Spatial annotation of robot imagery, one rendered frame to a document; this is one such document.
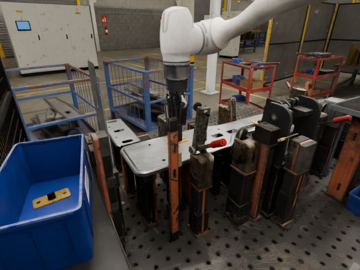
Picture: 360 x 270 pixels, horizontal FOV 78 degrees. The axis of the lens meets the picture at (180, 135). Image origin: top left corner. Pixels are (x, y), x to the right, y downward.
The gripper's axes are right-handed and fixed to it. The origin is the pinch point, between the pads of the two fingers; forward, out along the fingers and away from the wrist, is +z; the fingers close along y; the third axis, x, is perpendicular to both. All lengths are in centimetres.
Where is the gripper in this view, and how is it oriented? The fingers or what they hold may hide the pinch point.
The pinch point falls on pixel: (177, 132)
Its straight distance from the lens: 84.7
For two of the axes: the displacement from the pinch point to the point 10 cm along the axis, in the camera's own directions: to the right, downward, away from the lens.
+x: -8.6, 2.2, -4.5
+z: 0.0, 9.0, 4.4
